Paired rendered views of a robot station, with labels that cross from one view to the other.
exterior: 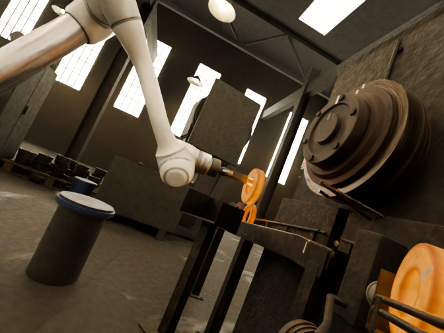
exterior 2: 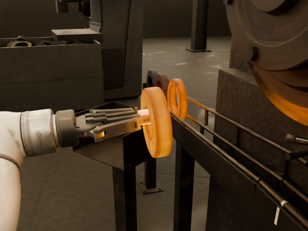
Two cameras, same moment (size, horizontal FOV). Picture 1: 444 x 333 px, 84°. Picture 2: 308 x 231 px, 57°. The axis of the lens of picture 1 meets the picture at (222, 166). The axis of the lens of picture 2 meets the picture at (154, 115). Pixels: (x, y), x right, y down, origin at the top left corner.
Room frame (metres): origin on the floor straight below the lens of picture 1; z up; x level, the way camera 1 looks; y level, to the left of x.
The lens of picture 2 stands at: (0.45, -0.12, 1.06)
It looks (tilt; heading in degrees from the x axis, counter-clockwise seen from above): 21 degrees down; 357
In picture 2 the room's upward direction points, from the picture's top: straight up
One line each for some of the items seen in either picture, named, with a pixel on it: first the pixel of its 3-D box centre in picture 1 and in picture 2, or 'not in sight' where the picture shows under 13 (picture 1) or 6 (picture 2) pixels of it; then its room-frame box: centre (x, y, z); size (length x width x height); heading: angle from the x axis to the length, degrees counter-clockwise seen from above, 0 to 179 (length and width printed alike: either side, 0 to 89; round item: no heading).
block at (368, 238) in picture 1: (370, 279); not in sight; (0.66, -0.48, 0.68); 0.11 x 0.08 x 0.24; 102
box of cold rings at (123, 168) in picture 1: (144, 195); (48, 74); (3.44, 0.83, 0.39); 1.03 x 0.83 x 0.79; 106
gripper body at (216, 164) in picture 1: (219, 169); (80, 126); (0.99, 0.00, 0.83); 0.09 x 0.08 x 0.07; 102
